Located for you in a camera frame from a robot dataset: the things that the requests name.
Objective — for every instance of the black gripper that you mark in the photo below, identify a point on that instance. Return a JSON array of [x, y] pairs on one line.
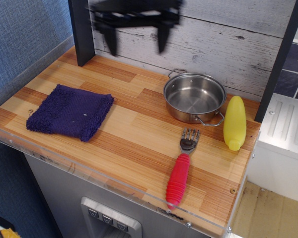
[[112, 14]]

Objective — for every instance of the purple towel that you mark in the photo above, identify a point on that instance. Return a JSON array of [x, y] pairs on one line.
[[71, 112]]

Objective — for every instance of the stainless steel pot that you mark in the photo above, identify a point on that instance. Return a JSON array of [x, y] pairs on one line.
[[194, 98]]

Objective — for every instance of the yellow plastic corn toy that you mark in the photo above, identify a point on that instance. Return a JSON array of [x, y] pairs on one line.
[[234, 128]]

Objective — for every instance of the clear acrylic front guard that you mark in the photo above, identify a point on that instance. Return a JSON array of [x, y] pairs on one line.
[[109, 173]]

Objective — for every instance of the silver button dispenser panel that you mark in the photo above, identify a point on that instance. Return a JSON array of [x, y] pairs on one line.
[[105, 222]]

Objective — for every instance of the grey toy kitchen cabinet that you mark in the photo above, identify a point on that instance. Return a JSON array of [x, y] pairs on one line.
[[89, 198]]

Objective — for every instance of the white ribbed side unit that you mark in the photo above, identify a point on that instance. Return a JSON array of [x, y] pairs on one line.
[[274, 164]]

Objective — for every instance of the yellow object at corner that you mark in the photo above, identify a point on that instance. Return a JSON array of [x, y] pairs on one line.
[[9, 233]]

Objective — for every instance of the dark left upright post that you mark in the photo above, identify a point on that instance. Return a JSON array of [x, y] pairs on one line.
[[82, 31]]

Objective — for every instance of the dark upright post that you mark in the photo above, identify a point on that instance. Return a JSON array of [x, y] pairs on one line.
[[279, 62], [82, 31]]

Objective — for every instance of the fork with red handle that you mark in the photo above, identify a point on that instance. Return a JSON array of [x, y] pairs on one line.
[[176, 185]]

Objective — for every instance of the dark right upright post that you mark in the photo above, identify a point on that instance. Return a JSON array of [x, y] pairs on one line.
[[279, 62]]

